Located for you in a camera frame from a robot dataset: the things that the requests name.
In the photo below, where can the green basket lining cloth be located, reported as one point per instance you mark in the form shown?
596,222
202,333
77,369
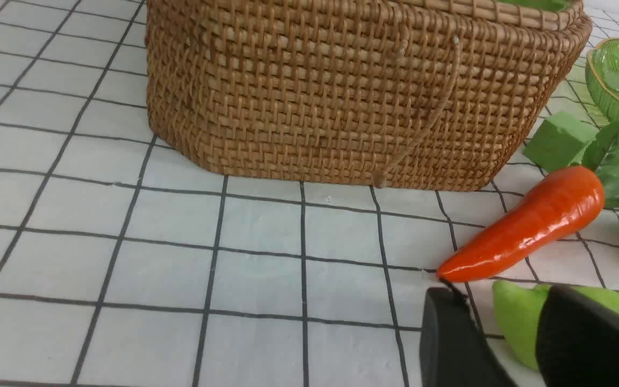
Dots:
545,5

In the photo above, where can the green toy pepper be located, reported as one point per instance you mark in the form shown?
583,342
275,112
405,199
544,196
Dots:
517,311

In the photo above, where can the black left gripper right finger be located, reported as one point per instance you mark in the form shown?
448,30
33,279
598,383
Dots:
577,343

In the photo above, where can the orange toy carrot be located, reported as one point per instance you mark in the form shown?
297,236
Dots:
563,203

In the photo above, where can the woven wicker basket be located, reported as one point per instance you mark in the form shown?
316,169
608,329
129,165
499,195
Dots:
433,95

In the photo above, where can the white checkered tablecloth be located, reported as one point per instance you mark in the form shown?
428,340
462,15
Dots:
123,263

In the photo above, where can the green foam cube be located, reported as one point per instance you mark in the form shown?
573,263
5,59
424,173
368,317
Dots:
560,141

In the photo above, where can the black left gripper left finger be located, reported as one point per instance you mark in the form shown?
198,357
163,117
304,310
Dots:
453,352

